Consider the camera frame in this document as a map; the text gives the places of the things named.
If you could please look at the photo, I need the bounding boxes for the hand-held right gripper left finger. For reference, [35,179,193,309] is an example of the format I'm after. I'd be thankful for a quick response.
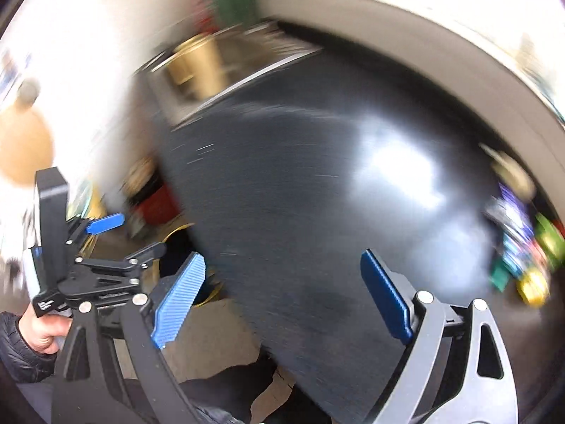
[52,252,208,424]

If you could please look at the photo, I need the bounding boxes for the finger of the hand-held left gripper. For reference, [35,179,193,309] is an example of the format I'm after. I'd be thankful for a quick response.
[77,242,167,275]
[66,213,125,248]

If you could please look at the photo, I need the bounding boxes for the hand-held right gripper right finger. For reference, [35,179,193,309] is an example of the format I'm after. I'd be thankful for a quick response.
[360,249,518,424]

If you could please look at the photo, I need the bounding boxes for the person's left forearm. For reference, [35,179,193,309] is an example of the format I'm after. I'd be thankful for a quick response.
[0,311,58,383]

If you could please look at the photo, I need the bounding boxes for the person's left hand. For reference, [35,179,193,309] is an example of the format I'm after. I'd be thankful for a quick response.
[20,305,73,356]

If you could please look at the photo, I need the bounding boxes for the black bin with yellow liner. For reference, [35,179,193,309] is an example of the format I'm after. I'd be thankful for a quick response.
[156,223,230,307]

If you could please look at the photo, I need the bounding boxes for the red crate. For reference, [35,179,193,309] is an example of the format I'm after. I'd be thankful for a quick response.
[126,159,182,235]

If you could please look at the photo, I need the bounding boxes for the brown round object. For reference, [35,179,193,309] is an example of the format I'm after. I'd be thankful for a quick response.
[0,77,56,184]

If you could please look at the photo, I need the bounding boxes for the person's dark trousers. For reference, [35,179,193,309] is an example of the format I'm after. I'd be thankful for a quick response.
[177,353,283,424]

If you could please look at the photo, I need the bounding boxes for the pile of colourful packaging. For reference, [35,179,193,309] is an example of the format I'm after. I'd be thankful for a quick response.
[479,141,565,307]

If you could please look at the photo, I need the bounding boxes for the brown cup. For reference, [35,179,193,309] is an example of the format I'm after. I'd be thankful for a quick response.
[165,35,226,100]

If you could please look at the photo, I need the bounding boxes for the steel sink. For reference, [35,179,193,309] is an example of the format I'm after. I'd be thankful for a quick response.
[137,22,323,131]

